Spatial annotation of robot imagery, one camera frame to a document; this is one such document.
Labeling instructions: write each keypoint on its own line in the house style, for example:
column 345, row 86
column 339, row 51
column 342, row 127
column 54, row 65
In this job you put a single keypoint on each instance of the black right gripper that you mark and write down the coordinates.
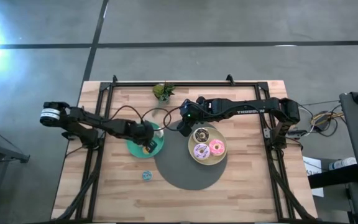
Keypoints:
column 191, row 110

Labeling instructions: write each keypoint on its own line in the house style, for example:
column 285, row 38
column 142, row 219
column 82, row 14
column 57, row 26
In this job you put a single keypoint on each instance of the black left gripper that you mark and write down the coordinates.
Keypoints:
column 140, row 132

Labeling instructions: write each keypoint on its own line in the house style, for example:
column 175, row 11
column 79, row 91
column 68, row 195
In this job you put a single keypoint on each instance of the teal round plate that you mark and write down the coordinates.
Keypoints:
column 134, row 151

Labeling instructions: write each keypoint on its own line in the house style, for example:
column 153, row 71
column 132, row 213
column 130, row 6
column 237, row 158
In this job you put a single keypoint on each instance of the large chocolate frosted donut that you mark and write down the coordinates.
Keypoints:
column 197, row 138

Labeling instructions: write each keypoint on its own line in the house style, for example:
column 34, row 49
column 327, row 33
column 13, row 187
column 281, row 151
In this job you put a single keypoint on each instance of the large lilac frosted donut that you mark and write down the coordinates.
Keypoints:
column 197, row 155

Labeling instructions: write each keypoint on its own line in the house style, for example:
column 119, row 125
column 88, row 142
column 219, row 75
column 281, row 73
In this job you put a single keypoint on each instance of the large pink frosted donut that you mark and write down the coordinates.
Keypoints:
column 213, row 151

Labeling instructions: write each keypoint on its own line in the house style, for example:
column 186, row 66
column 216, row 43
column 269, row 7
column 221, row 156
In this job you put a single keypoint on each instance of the small blue donut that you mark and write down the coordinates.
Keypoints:
column 145, row 178

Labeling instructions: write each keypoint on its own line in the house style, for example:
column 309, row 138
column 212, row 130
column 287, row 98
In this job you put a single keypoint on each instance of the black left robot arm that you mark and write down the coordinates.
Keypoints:
column 89, row 119

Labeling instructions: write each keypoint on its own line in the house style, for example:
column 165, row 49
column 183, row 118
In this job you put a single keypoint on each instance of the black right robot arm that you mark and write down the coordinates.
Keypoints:
column 244, row 105

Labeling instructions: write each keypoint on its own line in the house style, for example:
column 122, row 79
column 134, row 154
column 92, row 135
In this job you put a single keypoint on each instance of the small green potted plant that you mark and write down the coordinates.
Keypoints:
column 163, row 91

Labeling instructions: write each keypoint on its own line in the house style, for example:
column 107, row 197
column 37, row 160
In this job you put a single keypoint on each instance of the beige round plate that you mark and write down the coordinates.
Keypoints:
column 211, row 160

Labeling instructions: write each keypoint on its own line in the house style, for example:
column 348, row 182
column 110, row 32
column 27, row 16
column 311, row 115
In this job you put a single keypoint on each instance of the grey round mat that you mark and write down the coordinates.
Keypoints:
column 179, row 174

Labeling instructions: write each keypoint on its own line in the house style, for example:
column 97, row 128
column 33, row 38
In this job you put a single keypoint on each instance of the white paper sheet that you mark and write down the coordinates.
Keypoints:
column 312, row 165

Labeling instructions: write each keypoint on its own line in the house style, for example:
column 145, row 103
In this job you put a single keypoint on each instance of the black beam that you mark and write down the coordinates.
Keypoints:
column 334, row 176

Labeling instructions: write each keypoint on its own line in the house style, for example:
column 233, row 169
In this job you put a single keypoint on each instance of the white bottle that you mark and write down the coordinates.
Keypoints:
column 342, row 163

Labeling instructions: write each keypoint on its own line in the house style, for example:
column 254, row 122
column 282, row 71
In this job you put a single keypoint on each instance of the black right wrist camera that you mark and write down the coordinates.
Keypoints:
column 185, row 129

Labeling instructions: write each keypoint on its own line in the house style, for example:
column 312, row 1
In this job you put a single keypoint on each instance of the black metal table frame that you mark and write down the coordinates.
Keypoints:
column 135, row 84

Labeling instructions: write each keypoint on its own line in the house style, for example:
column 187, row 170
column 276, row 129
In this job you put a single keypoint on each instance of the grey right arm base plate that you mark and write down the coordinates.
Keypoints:
column 266, row 133

